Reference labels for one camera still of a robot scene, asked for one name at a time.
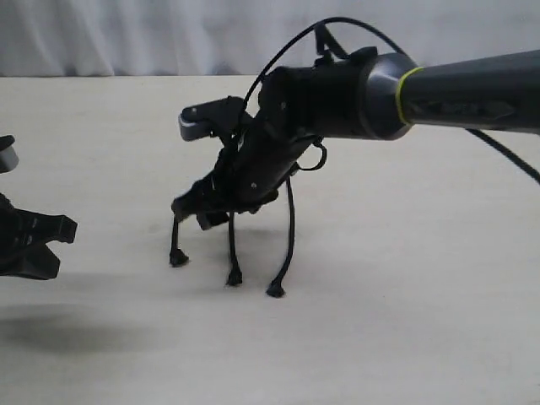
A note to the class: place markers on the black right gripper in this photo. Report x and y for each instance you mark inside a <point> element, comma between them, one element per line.
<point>298,106</point>

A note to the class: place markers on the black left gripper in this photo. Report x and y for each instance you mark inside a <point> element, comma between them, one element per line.
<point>24,235</point>

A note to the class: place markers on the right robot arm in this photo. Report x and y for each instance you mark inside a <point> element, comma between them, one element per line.
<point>369,96</point>

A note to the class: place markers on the white curtain backdrop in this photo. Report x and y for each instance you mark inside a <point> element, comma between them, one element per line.
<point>136,38</point>

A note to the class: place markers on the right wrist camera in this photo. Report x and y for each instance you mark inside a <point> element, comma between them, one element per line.
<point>213,119</point>

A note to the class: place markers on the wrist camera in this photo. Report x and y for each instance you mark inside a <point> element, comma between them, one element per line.
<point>213,119</point>
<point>8,156</point>

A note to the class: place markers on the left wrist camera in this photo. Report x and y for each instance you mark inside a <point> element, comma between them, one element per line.
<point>8,156</point>

